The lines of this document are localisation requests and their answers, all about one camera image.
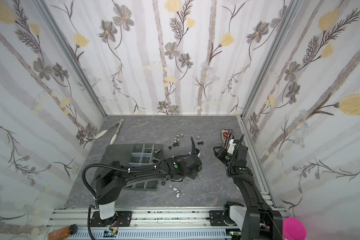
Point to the red handled scissors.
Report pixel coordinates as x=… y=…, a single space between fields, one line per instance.
x=226 y=134

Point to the orange bottle black cap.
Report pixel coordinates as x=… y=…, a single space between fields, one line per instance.
x=63 y=233

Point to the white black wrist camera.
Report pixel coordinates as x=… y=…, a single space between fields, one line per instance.
x=231 y=146
x=198 y=153

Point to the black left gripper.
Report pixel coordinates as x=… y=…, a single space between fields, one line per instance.
x=196 y=171

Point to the cream silicone kitchen tongs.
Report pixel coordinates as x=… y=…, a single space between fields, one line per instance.
x=114 y=129

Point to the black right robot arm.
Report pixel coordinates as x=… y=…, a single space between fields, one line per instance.
x=256 y=219

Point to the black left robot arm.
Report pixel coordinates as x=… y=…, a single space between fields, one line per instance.
x=114 y=177

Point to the transparent grey organizer box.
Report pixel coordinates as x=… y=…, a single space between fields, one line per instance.
x=132 y=155

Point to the aluminium rail base frame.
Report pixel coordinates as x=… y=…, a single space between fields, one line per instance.
x=185 y=223

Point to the pink plastic bowl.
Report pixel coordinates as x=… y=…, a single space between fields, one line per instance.
x=293 y=229

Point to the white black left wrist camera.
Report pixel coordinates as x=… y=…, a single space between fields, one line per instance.
x=198 y=153

